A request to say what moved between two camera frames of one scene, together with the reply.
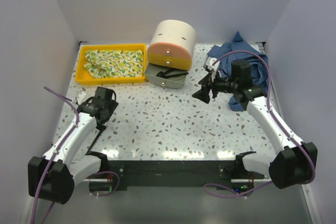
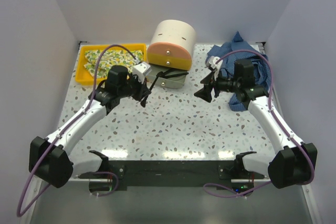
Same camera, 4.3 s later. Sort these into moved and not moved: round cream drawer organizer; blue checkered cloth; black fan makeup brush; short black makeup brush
Moved: short black makeup brush
Not moved: black fan makeup brush; blue checkered cloth; round cream drawer organizer
